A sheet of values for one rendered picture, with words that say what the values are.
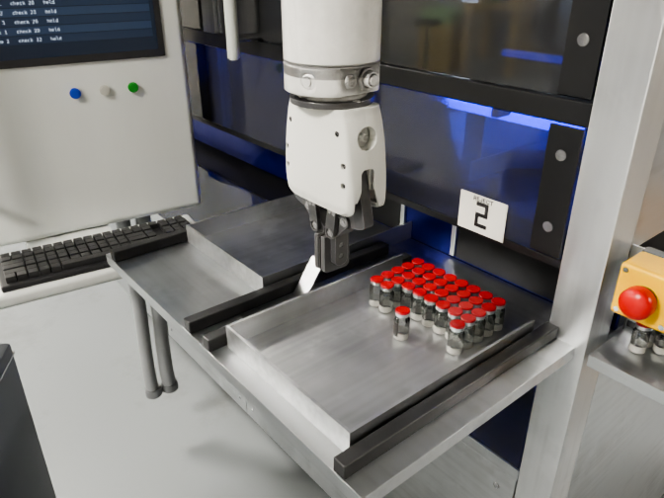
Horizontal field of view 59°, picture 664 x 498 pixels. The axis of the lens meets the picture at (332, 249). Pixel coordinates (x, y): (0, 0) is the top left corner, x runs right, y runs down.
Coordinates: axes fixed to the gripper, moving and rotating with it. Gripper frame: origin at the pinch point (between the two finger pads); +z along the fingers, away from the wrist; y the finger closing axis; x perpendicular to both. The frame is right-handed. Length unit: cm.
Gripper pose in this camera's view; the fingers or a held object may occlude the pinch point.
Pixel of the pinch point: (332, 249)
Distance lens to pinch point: 59.1
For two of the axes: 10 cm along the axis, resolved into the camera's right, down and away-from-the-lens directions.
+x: -7.7, 2.9, -5.7
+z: 0.0, 8.9, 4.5
